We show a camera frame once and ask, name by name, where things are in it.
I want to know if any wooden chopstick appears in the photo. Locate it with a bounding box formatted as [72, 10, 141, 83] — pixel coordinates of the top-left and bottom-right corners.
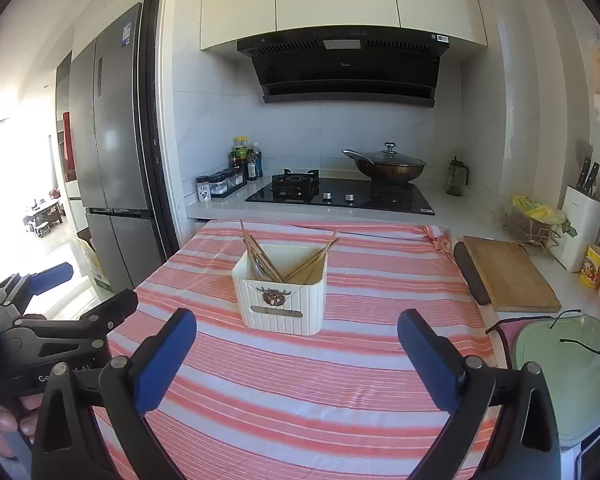
[239, 221, 284, 283]

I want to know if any person's left hand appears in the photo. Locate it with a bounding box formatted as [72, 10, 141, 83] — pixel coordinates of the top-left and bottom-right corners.
[0, 393, 43, 458]

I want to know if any green glass lid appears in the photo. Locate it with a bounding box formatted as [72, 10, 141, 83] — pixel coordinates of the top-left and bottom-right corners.
[513, 314, 600, 448]

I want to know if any wooden cutting board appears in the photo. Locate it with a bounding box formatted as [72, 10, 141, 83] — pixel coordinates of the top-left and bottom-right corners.
[463, 236, 562, 314]

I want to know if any yellow snack packet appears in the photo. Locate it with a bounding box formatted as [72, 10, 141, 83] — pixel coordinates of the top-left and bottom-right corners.
[579, 245, 600, 289]

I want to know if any pink striped table cloth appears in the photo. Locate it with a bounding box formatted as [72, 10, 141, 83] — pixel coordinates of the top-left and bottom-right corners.
[109, 221, 501, 479]

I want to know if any silver refrigerator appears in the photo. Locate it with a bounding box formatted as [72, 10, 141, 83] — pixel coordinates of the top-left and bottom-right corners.
[69, 3, 166, 292]

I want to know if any white knife block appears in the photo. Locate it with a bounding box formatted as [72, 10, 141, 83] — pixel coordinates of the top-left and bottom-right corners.
[552, 157, 600, 273]

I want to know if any white spice jar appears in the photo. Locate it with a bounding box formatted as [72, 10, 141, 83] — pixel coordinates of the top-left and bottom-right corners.
[195, 176, 211, 203]

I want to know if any cream utensil holder box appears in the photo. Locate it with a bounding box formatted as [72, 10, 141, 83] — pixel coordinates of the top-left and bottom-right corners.
[232, 254, 328, 336]

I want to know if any dark glass pitcher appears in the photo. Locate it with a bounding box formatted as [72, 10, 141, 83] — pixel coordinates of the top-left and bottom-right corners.
[445, 157, 469, 196]

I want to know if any chopstick inside holder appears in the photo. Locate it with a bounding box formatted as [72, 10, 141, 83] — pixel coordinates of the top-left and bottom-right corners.
[284, 232, 339, 283]

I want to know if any green label oil bottle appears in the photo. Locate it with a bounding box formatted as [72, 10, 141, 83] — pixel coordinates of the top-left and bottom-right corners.
[232, 136, 248, 171]

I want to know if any dark sauce bottle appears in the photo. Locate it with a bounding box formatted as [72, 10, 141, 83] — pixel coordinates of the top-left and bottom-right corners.
[247, 153, 258, 181]

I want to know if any dark wok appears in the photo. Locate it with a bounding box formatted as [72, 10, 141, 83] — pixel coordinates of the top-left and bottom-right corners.
[342, 150, 426, 185]

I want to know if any blue label bottle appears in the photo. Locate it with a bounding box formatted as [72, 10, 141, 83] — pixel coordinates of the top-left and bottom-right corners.
[252, 142, 263, 178]

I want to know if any black gas cooktop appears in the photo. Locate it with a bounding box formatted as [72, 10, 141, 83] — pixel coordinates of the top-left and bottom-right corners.
[247, 169, 434, 216]

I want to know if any glass wok lid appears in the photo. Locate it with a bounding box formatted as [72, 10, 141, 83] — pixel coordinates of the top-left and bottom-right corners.
[366, 142, 426, 167]

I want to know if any black range hood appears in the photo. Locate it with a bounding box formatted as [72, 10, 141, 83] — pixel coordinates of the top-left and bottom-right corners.
[237, 25, 450, 107]

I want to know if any wire basket with bags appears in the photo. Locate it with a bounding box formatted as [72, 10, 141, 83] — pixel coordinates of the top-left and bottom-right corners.
[505, 194, 578, 252]

